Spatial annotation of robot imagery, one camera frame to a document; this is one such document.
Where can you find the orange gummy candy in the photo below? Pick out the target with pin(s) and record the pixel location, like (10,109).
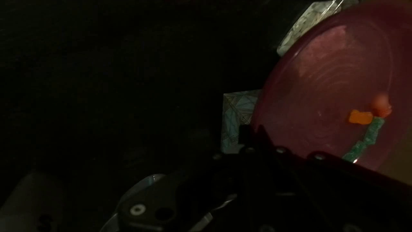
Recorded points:
(361,117)

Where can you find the green gummy candy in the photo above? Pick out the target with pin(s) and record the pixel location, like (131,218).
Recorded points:
(356,152)
(373,131)

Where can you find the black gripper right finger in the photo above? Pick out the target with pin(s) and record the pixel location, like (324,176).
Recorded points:
(365,201)

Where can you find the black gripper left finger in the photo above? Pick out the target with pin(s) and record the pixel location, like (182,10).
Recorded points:
(214,197)

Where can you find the red-orange gummy candy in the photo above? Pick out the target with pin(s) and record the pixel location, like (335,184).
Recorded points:
(382,105)

